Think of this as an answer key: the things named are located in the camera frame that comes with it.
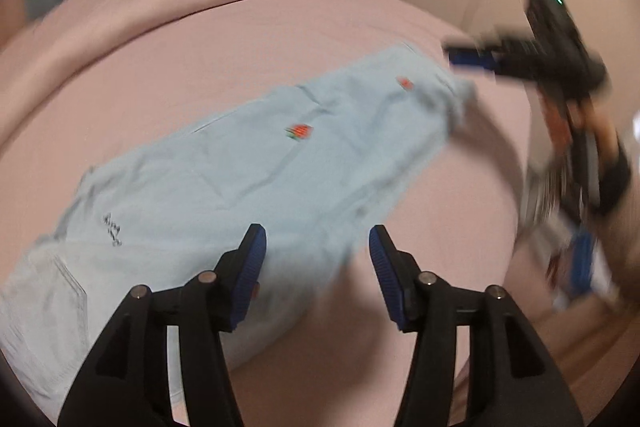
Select blue object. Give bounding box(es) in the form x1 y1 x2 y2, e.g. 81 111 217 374
569 231 599 297

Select white clutter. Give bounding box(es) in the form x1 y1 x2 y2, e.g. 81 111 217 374
521 156 621 310

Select pink bed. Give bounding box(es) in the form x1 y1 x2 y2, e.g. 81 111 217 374
0 0 532 427

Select light blue denim pants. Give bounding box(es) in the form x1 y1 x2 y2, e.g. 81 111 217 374
0 44 478 413

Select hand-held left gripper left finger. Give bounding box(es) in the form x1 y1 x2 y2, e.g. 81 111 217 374
57 223 267 427

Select person's right hand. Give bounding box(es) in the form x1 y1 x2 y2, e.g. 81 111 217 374
544 98 574 148

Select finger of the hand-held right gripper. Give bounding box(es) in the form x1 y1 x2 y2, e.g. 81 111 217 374
442 38 501 72

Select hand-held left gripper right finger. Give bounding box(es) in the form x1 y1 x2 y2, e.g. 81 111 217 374
369 224 585 427

